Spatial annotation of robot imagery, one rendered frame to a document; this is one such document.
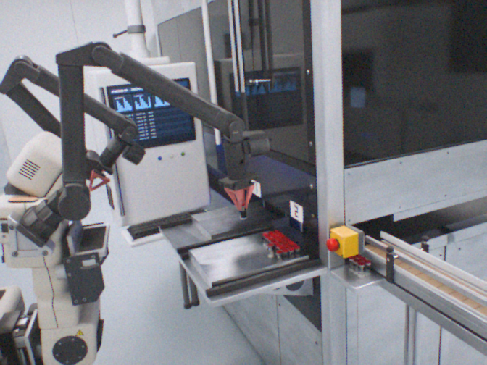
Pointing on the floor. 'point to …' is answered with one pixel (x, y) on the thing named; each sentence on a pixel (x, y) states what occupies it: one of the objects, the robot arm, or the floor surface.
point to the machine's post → (329, 169)
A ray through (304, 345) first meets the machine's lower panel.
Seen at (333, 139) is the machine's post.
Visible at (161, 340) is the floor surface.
